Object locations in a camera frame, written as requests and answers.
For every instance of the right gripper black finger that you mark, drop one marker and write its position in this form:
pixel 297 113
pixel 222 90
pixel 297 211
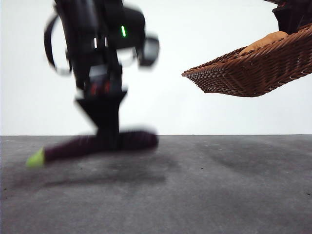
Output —
pixel 295 19

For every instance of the brown woven wicker basket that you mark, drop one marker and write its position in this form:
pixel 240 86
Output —
pixel 256 73

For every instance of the brown potato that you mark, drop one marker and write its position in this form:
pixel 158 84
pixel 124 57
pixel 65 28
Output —
pixel 265 42

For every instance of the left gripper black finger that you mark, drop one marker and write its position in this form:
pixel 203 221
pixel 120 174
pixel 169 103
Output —
pixel 107 117

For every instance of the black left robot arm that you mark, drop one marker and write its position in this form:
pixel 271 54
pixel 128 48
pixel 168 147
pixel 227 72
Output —
pixel 80 36

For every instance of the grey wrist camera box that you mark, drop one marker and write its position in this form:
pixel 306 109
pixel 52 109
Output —
pixel 149 51

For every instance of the purple eggplant with green stem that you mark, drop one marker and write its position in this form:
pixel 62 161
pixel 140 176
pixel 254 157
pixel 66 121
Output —
pixel 68 148

